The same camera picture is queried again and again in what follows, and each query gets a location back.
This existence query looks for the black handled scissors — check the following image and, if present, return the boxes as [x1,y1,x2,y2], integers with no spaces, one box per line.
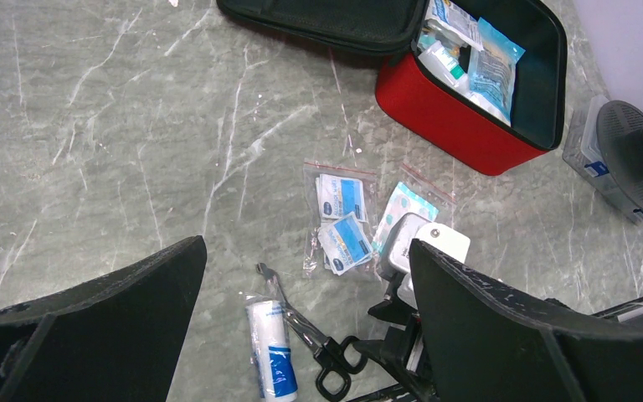
[255,263,368,401]

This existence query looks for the alcohol wipes clear bag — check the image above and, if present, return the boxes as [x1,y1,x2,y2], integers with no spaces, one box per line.
[302,162,379,281]

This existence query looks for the white bandage roll blue label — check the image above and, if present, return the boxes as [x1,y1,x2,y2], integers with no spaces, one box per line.
[245,295,298,401]

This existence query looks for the red medicine kit case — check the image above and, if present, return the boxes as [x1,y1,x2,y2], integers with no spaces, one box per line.
[218,1,568,176]

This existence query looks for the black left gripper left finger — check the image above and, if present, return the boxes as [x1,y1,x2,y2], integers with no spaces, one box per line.
[0,236,207,401]

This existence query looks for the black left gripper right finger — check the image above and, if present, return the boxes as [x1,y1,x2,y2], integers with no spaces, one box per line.
[409,240,643,401]

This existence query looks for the white bottle green label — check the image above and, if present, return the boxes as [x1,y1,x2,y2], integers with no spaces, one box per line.
[419,41,470,95]

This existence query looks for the teal header small items bag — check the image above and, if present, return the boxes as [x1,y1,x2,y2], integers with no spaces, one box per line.
[417,24,460,59]

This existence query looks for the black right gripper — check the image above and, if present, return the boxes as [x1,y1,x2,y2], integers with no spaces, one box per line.
[353,282,439,401]

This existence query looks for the white gauze dressing packet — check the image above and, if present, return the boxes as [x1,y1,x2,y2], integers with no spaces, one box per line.
[425,0,484,51]

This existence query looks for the blue cotton swab packet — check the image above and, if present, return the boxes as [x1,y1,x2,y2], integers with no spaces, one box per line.
[467,18,526,126]

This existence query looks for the adhesive bandages clear bag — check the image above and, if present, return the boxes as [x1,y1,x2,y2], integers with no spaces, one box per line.
[372,162,456,255]

